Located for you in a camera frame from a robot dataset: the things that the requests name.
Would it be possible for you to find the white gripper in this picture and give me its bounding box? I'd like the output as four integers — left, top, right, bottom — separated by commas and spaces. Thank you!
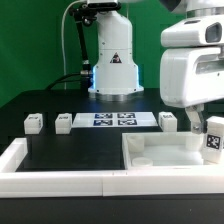
160, 47, 224, 134

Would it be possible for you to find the white square tabletop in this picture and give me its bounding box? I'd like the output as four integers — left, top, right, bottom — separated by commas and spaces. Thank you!
122, 132, 224, 170

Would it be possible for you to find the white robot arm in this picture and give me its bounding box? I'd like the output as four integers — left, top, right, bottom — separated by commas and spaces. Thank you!
87, 0, 224, 134

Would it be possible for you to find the white sheet with fiducial markers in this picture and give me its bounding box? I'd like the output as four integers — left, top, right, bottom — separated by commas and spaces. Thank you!
72, 112, 157, 128

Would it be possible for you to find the white U-shaped obstacle fence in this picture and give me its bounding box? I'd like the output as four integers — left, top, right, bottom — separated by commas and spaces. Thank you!
0, 138, 224, 198

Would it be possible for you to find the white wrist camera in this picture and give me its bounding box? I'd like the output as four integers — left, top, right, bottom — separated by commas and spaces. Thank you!
161, 17, 224, 47

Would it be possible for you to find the white cable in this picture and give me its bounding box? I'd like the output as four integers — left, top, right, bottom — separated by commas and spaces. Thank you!
60, 0, 88, 90

